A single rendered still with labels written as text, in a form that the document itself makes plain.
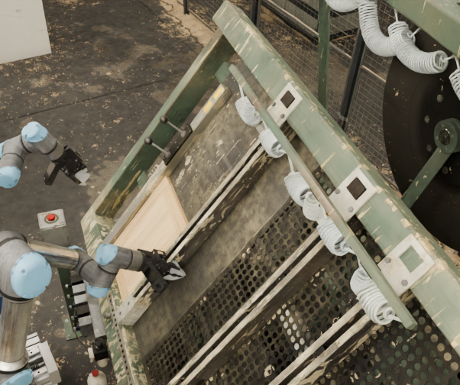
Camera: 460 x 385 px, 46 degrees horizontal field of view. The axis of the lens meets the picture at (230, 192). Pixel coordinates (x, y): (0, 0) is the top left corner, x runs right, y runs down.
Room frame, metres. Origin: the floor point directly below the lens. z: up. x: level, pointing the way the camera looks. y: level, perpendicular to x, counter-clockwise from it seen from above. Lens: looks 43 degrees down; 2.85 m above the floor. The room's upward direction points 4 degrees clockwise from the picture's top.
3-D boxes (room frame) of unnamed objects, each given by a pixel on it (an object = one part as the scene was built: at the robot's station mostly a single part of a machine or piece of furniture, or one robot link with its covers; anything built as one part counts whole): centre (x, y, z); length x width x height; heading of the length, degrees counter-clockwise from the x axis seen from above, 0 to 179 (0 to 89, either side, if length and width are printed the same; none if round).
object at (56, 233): (1.78, 0.85, 0.84); 0.12 x 0.12 x 0.18; 23
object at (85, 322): (1.41, 0.61, 0.69); 0.50 x 0.14 x 0.24; 23
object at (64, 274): (1.78, 0.85, 0.38); 0.06 x 0.06 x 0.75; 23
